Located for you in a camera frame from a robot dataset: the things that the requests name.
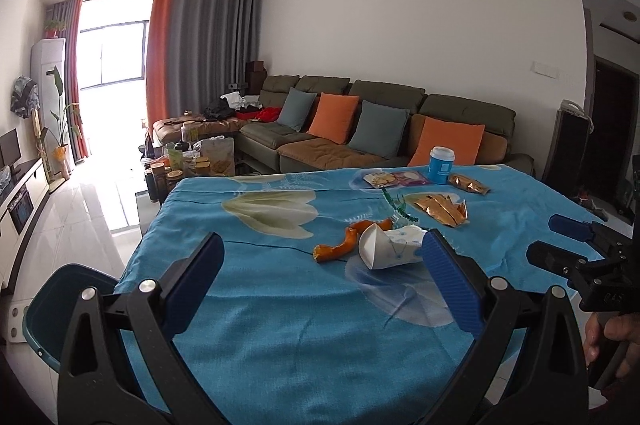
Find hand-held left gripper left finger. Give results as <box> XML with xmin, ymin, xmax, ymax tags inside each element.
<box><xmin>56</xmin><ymin>232</ymin><xmax>226</xmax><ymax>425</ymax></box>

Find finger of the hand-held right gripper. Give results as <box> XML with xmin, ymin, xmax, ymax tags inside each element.
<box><xmin>548</xmin><ymin>214</ymin><xmax>626</xmax><ymax>251</ymax></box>
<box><xmin>527</xmin><ymin>240</ymin><xmax>601</xmax><ymax>286</ymax></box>

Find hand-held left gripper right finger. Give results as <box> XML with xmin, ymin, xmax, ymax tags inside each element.
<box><xmin>421</xmin><ymin>228</ymin><xmax>591</xmax><ymax>425</ymax></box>

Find dotted paper cup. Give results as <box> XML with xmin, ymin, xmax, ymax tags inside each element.
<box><xmin>359</xmin><ymin>225</ymin><xmax>430</xmax><ymax>273</ymax></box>

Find gold foil wrapper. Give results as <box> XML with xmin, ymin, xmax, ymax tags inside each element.
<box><xmin>405</xmin><ymin>192</ymin><xmax>471</xmax><ymax>228</ymax></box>

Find teal trash bin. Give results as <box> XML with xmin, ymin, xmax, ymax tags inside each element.
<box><xmin>22</xmin><ymin>264</ymin><xmax>132</xmax><ymax>411</ymax></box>

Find person's right hand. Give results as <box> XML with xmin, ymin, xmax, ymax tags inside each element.
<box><xmin>582</xmin><ymin>311</ymin><xmax>640</xmax><ymax>381</ymax></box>

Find blue floral tablecloth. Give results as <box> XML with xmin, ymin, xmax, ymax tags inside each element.
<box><xmin>115</xmin><ymin>164</ymin><xmax>640</xmax><ymax>425</ymax></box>

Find small gold snack packet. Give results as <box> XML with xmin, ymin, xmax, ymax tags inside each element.
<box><xmin>447</xmin><ymin>172</ymin><xmax>492</xmax><ymax>196</ymax></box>

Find dark wooden door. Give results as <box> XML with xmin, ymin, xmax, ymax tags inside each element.
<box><xmin>592</xmin><ymin>55</ymin><xmax>640</xmax><ymax>216</ymax></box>

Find purple snack packet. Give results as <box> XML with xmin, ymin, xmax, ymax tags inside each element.
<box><xmin>392</xmin><ymin>170</ymin><xmax>431</xmax><ymax>187</ymax></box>

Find blue cup with white lid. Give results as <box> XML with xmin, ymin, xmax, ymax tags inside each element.
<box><xmin>427</xmin><ymin>146</ymin><xmax>456</xmax><ymax>185</ymax></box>

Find clear cracker packet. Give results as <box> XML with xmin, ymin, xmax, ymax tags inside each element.
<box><xmin>362</xmin><ymin>172</ymin><xmax>398</xmax><ymax>190</ymax></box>

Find coffee table with jars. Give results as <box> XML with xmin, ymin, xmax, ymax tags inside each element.
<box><xmin>142</xmin><ymin>135</ymin><xmax>236</xmax><ymax>206</ymax></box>

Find orange cushion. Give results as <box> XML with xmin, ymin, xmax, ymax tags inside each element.
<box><xmin>407</xmin><ymin>115</ymin><xmax>486</xmax><ymax>168</ymax></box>
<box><xmin>306</xmin><ymin>92</ymin><xmax>361</xmax><ymax>145</ymax></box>

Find green and brown sofa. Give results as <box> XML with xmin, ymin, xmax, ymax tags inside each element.
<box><xmin>151</xmin><ymin>75</ymin><xmax>536</xmax><ymax>178</ymax></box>

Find teal cushion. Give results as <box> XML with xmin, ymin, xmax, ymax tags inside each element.
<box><xmin>347</xmin><ymin>100</ymin><xmax>411</xmax><ymax>158</ymax></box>
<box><xmin>276</xmin><ymin>88</ymin><xmax>318</xmax><ymax>132</ymax></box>

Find pile of clothes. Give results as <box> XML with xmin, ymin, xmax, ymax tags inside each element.
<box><xmin>205</xmin><ymin>91</ymin><xmax>281</xmax><ymax>123</ymax></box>

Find white TV cabinet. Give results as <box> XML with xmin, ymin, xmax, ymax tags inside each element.
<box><xmin>0</xmin><ymin>156</ymin><xmax>51</xmax><ymax>296</ymax></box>

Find tall leafy potted plant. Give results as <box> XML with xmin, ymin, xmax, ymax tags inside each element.
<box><xmin>42</xmin><ymin>65</ymin><xmax>83</xmax><ymax>181</ymax></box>

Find brown cardboard boxes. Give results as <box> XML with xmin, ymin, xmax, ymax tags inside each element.
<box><xmin>245</xmin><ymin>61</ymin><xmax>268</xmax><ymax>93</ymax></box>

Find black monitor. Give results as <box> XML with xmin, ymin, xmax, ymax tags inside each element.
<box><xmin>0</xmin><ymin>128</ymin><xmax>22</xmax><ymax>171</ymax></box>

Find orange and grey curtain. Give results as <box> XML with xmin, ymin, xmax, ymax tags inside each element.
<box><xmin>144</xmin><ymin>0</ymin><xmax>263</xmax><ymax>136</ymax></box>

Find covered standing fan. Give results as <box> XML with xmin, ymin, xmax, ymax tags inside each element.
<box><xmin>10</xmin><ymin>75</ymin><xmax>51</xmax><ymax>186</ymax></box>

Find striped curtain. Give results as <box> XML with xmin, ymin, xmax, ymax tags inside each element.
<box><xmin>46</xmin><ymin>0</ymin><xmax>92</xmax><ymax>163</ymax></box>

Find white standing air conditioner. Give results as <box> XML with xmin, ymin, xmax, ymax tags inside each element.
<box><xmin>31</xmin><ymin>38</ymin><xmax>68</xmax><ymax>146</ymax></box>

